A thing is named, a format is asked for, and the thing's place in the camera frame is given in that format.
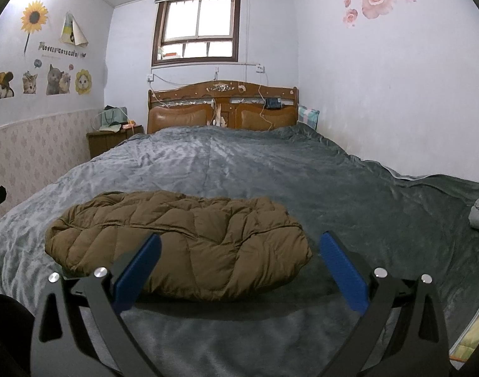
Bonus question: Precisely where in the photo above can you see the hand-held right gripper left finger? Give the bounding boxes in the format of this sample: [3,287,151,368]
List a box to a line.
[29,232,173,377]

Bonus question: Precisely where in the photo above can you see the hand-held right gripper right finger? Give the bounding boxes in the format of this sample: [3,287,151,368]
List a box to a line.
[319,231,450,377]

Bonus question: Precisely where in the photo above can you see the brown puffer jacket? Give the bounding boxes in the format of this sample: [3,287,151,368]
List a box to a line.
[45,190,313,303]

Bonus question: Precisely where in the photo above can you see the bed with grey sheet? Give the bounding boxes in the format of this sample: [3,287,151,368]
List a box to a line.
[0,123,479,377]

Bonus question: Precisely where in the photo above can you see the wooden nightstand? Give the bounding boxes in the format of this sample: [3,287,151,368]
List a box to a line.
[86,125,144,161]

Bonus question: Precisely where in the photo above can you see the pale green bag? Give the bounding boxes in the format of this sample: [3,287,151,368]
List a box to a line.
[99,106,129,127]

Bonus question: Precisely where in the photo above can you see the striped pillow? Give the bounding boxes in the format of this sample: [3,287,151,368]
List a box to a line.
[297,105,321,131]

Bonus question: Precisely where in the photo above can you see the wooden bed headboard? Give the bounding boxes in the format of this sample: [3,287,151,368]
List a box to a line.
[147,80,300,134]

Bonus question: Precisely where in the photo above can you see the cat with hat wall sticker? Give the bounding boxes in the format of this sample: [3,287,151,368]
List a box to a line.
[0,70,16,101]

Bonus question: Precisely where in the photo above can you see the tabby kitten wall sticker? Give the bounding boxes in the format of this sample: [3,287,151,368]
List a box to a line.
[22,70,40,95]

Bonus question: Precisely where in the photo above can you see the grey cats wall sticker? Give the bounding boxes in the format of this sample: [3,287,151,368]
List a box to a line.
[46,63,72,96]

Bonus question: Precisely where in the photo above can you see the cat in flower wall sticker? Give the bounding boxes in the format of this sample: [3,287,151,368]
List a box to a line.
[74,69,93,95]

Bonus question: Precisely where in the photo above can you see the lettering wall sticker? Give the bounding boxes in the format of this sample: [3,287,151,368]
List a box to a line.
[38,41,91,59]

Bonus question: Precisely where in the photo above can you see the peeling triangular wall sticker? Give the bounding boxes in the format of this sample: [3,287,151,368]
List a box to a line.
[58,11,89,46]

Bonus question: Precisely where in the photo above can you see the sunflower wall sticker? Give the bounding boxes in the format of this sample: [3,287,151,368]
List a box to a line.
[20,2,50,54]

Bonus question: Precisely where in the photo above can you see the white charging cable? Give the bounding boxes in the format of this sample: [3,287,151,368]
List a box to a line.
[256,68,274,131]

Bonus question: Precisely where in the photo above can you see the window with brown frame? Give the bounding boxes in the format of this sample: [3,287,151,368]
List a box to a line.
[152,0,248,67]

